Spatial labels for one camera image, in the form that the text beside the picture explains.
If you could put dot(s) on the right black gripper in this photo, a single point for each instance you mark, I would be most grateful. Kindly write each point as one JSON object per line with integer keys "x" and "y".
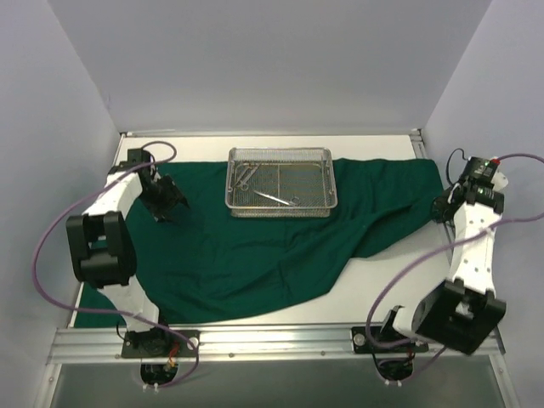
{"x": 442, "y": 206}

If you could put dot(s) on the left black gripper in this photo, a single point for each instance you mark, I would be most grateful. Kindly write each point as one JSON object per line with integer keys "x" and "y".
{"x": 166, "y": 195}

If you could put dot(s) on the green surgical drape cloth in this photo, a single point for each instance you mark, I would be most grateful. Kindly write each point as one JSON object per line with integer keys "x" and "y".
{"x": 208, "y": 266}

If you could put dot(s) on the wire mesh instrument tray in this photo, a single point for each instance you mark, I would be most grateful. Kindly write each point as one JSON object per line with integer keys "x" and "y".
{"x": 306, "y": 173}

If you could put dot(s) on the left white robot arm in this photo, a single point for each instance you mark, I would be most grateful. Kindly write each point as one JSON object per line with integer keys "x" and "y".
{"x": 102, "y": 251}

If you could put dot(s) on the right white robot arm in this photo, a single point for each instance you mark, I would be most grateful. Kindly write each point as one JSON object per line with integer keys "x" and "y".
{"x": 462, "y": 310}

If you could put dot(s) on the steel surgical scissors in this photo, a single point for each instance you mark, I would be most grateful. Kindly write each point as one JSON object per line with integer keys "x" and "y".
{"x": 244, "y": 182}

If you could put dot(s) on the steel clamp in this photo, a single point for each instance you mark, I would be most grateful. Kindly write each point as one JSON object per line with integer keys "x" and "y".
{"x": 238, "y": 175}

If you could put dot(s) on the steel forceps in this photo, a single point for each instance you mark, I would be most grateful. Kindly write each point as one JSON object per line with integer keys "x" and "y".
{"x": 294, "y": 202}

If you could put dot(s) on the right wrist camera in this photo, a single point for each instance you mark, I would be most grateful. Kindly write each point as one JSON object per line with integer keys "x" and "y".
{"x": 480, "y": 171}

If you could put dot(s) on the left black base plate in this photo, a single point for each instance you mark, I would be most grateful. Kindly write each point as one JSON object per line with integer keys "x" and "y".
{"x": 156, "y": 343}

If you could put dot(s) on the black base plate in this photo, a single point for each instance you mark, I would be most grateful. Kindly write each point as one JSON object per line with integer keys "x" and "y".
{"x": 361, "y": 344}
{"x": 156, "y": 343}

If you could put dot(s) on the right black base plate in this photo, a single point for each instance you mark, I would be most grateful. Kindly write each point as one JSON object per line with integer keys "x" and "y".
{"x": 361, "y": 344}

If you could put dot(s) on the aluminium front rail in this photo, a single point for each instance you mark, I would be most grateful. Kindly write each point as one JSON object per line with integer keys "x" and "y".
{"x": 216, "y": 344}

